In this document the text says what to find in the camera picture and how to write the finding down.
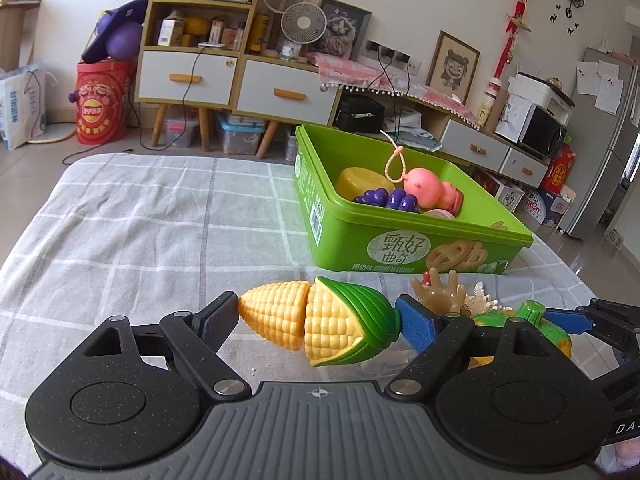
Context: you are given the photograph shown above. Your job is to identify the grey checked blanket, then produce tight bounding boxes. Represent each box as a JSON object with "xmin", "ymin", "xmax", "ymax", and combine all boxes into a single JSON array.
[{"xmin": 0, "ymin": 152, "xmax": 601, "ymax": 476}]

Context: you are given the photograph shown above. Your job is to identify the black bag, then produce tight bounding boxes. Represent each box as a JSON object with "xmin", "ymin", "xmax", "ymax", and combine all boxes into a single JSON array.
[{"xmin": 335, "ymin": 95, "xmax": 386, "ymax": 134}]

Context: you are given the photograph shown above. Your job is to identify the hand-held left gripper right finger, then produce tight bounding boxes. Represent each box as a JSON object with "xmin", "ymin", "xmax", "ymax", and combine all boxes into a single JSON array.
[{"xmin": 385, "ymin": 294, "xmax": 567, "ymax": 397}]

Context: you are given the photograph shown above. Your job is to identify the red hanging ornament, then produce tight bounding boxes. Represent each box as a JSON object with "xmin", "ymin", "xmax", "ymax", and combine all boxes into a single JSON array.
[{"xmin": 492, "ymin": 0, "xmax": 538, "ymax": 78}]

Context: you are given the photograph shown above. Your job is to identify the toy corn husk half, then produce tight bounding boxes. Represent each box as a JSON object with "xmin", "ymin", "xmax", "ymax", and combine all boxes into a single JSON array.
[{"xmin": 304, "ymin": 276, "xmax": 401, "ymax": 367}]

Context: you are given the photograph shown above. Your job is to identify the white and red carton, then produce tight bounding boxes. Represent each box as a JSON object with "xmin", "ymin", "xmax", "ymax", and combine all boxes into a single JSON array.
[{"xmin": 482, "ymin": 170, "xmax": 525, "ymax": 213}]

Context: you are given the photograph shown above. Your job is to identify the red printed bucket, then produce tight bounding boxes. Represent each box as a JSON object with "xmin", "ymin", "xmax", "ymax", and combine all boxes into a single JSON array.
[{"xmin": 75, "ymin": 57, "xmax": 137, "ymax": 146}]

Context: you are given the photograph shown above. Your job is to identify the white printer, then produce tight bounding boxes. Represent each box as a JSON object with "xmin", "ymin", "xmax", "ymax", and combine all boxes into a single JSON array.
[{"xmin": 507, "ymin": 72, "xmax": 576, "ymax": 116}]

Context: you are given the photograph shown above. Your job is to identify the clear storage box blue lid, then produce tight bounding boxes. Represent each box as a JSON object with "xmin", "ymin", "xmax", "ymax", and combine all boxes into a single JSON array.
[{"xmin": 217, "ymin": 112, "xmax": 266, "ymax": 156}]

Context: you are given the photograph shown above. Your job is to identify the framed cat picture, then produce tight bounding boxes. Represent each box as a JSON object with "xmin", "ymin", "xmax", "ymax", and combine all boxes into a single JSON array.
[{"xmin": 307, "ymin": 0, "xmax": 373, "ymax": 61}]

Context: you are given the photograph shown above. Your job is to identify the pink rectangular block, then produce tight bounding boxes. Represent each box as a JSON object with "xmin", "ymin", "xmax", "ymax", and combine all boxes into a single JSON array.
[{"xmin": 440, "ymin": 182, "xmax": 466, "ymax": 214}]

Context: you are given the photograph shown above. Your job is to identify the blue printed carton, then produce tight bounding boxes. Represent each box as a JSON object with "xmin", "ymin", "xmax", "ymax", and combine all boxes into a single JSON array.
[{"xmin": 520, "ymin": 187, "xmax": 557, "ymax": 224}]

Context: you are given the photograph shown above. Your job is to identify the white floor fan base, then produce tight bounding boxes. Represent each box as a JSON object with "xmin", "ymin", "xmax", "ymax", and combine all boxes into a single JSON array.
[{"xmin": 27, "ymin": 120, "xmax": 76, "ymax": 145}]

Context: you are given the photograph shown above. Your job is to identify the grey refrigerator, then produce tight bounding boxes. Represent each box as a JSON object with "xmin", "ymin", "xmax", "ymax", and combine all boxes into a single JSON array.
[{"xmin": 560, "ymin": 47, "xmax": 640, "ymax": 238}]

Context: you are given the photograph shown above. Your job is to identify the yellow plastic toy fruit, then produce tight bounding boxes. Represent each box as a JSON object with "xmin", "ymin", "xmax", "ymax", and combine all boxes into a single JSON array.
[{"xmin": 335, "ymin": 166, "xmax": 397, "ymax": 201}]

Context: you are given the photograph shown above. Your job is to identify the green plastic cookie box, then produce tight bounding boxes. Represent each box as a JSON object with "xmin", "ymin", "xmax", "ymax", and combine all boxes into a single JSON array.
[{"xmin": 294, "ymin": 122, "xmax": 535, "ymax": 276}]

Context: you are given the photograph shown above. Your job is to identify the framed cartoon girl picture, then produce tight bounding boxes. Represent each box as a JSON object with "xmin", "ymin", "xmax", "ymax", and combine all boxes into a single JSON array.
[{"xmin": 426, "ymin": 31, "xmax": 481, "ymax": 106}]

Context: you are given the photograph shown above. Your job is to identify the beige rubber hand toy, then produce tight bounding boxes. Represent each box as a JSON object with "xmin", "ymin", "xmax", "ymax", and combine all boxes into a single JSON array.
[{"xmin": 411, "ymin": 267, "xmax": 468, "ymax": 317}]

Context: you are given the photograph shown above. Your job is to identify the purple toy grapes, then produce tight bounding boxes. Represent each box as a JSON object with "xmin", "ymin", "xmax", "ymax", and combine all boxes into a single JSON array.
[{"xmin": 352, "ymin": 187, "xmax": 420, "ymax": 213}]

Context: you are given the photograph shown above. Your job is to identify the toy corn tip half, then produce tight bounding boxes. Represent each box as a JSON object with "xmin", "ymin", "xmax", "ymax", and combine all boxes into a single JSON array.
[{"xmin": 237, "ymin": 281, "xmax": 312, "ymax": 352}]

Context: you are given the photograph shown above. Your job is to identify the black microwave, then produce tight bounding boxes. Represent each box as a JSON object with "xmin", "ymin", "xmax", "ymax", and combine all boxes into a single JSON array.
[{"xmin": 495, "ymin": 95, "xmax": 568, "ymax": 161}]

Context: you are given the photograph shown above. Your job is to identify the white desk fan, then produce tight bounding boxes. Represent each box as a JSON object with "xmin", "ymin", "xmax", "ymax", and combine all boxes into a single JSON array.
[{"xmin": 281, "ymin": 2, "xmax": 328, "ymax": 61}]

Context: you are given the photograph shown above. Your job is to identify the pink tablecloth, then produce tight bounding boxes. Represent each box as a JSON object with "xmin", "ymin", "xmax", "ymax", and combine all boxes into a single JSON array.
[{"xmin": 312, "ymin": 52, "xmax": 483, "ymax": 128}]

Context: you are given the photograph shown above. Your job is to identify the white shopping bag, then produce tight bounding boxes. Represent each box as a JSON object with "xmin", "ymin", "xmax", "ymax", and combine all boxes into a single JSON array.
[{"xmin": 0, "ymin": 62, "xmax": 48, "ymax": 151}]

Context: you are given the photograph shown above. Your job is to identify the pink squishy animal toy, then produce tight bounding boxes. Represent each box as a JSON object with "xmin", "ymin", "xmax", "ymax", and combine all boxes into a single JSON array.
[{"xmin": 380, "ymin": 130, "xmax": 447, "ymax": 209}]

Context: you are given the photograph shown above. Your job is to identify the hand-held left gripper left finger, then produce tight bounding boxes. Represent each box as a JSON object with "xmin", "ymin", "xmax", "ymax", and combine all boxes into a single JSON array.
[{"xmin": 82, "ymin": 291, "xmax": 253, "ymax": 402}]

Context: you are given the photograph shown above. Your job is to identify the green yellow toy vegetable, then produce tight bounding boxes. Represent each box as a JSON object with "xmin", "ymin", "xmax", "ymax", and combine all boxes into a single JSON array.
[{"xmin": 470, "ymin": 300, "xmax": 573, "ymax": 366}]

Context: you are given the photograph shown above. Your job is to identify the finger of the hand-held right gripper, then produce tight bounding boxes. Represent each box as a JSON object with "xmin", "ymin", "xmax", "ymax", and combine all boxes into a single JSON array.
[
  {"xmin": 575, "ymin": 298, "xmax": 640, "ymax": 334},
  {"xmin": 542, "ymin": 310, "xmax": 640, "ymax": 369}
]

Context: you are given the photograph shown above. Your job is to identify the wooden TV stand white drawers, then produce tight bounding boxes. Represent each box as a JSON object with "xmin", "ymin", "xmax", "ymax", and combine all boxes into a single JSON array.
[{"xmin": 340, "ymin": 85, "xmax": 551, "ymax": 191}]

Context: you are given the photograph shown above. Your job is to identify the beige starfish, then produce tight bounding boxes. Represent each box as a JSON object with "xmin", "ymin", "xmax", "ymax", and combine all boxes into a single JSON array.
[{"xmin": 462, "ymin": 281, "xmax": 501, "ymax": 317}]

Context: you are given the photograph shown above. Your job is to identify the wooden shelf cabinet white drawers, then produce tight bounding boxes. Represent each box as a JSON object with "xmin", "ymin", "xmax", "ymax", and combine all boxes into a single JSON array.
[{"xmin": 135, "ymin": 0, "xmax": 346, "ymax": 153}]

